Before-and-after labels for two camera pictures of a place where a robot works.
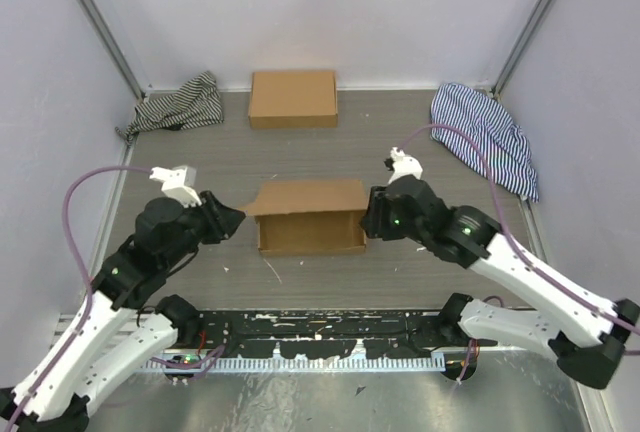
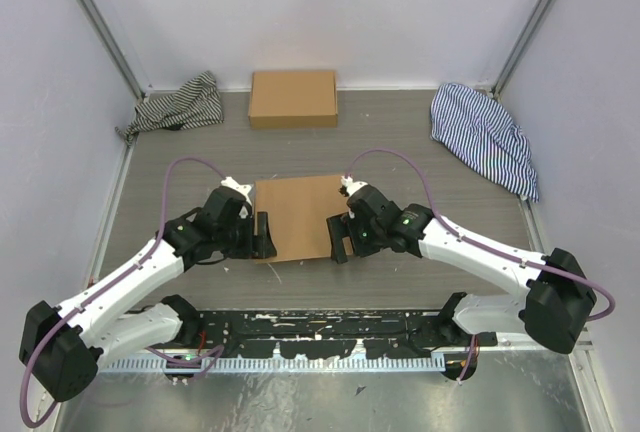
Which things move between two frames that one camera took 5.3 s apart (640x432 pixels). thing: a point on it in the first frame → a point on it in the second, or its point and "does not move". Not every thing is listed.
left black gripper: [223, 220] → [263, 245]
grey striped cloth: [195, 103] does not move
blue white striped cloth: [505, 143] does not move
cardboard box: [310, 217] does not move
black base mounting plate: [334, 334] does not move
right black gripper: [374, 221] → [339, 228]
